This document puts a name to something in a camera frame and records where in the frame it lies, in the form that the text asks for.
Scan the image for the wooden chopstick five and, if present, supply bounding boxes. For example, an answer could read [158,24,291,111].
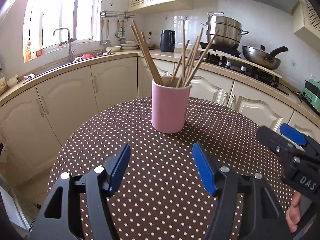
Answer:
[182,28,203,87]

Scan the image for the wooden chopstick three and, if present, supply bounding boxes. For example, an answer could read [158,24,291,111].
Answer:
[141,31,163,85]

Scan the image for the pink item in sink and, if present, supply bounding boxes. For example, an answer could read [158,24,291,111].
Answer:
[73,54,95,62]

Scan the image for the brown polka dot tablecloth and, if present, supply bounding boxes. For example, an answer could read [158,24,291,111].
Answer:
[48,98,293,239]

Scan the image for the stacked white dishes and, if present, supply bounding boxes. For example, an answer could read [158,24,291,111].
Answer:
[105,41,139,53]

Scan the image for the wooden chopstick seven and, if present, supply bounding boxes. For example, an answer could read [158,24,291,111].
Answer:
[186,29,219,87]

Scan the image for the wall utensil rack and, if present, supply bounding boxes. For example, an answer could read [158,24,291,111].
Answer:
[100,10,135,47]

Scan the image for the steel wok black handle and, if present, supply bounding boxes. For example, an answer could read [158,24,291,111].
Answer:
[242,46,289,70]

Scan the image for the wooden chopstick six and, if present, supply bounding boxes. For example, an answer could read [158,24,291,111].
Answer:
[183,40,199,87]

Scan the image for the stainless steel steamer pot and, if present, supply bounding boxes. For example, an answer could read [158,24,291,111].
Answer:
[202,12,249,50]

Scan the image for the right human hand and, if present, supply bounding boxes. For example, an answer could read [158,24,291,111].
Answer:
[285,191,302,233]

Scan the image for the wooden chopstick nine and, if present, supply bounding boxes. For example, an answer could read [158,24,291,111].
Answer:
[181,20,185,81]

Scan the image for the black gas stove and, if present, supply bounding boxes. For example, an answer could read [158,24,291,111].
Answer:
[203,49,289,96]

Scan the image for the cream lower cabinets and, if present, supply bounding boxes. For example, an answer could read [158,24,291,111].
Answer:
[1,52,319,185]

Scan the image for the chrome kitchen faucet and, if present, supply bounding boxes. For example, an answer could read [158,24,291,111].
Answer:
[53,27,75,63]

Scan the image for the green appliance on counter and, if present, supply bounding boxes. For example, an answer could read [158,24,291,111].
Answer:
[302,79,320,112]

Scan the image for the wooden chopstick four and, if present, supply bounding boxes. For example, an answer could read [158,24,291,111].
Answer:
[176,36,199,87]

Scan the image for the wooden chopstick one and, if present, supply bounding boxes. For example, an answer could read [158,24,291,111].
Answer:
[132,19,164,86]

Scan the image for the pink cylindrical utensil holder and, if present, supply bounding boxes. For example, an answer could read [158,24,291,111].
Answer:
[151,76,192,134]

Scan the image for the dark blue electric kettle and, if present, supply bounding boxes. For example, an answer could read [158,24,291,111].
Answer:
[160,29,175,53]

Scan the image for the kitchen window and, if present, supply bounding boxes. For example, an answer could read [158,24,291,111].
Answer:
[23,0,102,62]

